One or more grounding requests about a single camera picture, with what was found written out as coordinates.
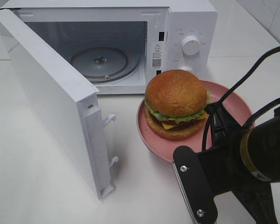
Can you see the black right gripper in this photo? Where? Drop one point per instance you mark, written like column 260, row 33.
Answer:
column 217, row 170

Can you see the burger with lettuce and cheese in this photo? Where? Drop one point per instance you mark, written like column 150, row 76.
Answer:
column 175, row 102

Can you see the white microwave door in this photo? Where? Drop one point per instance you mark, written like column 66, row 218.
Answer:
column 65, row 101

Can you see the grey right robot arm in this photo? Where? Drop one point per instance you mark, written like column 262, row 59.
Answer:
column 243, row 159

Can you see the lower white timer knob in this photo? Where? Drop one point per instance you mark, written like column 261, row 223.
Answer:
column 187, row 68

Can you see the upper white control knob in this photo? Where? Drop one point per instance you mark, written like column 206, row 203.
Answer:
column 190, row 45

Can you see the glass microwave turntable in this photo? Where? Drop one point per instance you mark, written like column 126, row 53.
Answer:
column 101, row 64

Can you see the white microwave oven body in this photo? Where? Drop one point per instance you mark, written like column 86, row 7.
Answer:
column 149, row 32

